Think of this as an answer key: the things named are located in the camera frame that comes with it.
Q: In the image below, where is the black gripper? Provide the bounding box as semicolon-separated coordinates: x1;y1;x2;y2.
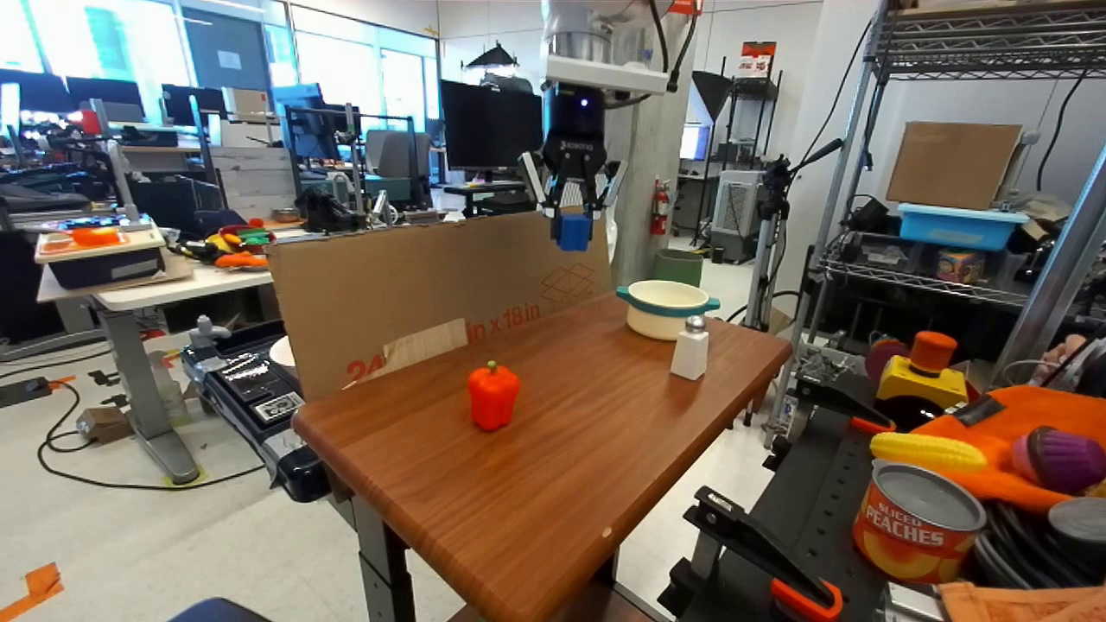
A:
544;88;608;212

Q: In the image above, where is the blue block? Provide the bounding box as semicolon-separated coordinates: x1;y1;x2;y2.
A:
552;214;593;254

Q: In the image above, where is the black computer monitor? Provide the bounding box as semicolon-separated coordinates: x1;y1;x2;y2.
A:
439;79;544;168

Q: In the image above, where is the red fire extinguisher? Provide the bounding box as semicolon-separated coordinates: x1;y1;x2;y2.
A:
650;181;671;239

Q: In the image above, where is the white bowl green rim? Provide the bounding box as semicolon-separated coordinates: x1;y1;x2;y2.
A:
614;281;720;344

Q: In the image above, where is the white salt shaker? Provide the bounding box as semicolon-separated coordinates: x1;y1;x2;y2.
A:
671;315;710;379

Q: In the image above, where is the orange toy bell pepper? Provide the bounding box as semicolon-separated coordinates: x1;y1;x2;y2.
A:
467;358;523;432

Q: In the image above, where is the cardboard panel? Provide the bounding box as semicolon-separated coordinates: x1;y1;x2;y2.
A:
271;212;611;399

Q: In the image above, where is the blue plastic bin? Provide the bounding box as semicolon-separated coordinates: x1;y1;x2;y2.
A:
899;204;1023;254

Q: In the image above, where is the brown cardboard sheet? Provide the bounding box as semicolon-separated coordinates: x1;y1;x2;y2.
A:
888;121;1020;209

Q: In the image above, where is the white side desk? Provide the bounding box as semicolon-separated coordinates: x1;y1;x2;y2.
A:
35;225;272;483

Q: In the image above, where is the yellow emergency stop box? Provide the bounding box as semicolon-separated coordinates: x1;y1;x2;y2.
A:
866;331;973;407

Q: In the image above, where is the left orange clamp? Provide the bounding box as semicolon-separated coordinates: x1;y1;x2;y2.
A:
686;487;847;622

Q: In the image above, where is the yellow toy corn cob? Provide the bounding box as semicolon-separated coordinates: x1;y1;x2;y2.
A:
870;432;987;471

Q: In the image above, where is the orange cloth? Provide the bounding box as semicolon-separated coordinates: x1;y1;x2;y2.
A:
920;388;1106;515

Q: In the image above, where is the peaches can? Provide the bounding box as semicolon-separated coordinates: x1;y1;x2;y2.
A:
851;461;987;584

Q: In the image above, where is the purple toy cupcake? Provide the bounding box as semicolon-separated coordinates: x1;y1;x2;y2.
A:
1008;429;1106;496

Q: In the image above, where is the orange towel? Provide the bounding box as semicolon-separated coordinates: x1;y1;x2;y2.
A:
937;581;1106;622

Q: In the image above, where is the metal wire shelf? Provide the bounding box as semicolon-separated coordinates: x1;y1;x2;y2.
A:
803;0;1106;375

